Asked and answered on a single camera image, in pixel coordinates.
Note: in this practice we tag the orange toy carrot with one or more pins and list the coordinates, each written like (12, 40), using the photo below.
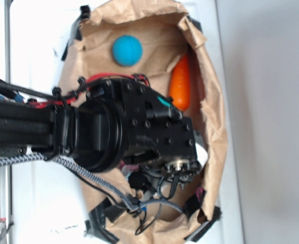
(179, 88)

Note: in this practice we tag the black tape strip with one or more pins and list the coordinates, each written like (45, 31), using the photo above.
(75, 33)
(96, 224)

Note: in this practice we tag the blue textured ball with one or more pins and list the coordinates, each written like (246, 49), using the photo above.
(127, 50)

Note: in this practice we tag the brown paper bag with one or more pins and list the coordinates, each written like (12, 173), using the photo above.
(166, 31)

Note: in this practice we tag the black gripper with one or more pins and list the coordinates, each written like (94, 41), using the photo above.
(156, 133)

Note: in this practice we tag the black tape strip right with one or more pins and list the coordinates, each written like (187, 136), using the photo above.
(75, 33)

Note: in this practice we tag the black tape strip left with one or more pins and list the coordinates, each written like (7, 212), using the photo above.
(96, 224)

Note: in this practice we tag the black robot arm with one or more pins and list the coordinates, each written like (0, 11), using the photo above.
(107, 120)

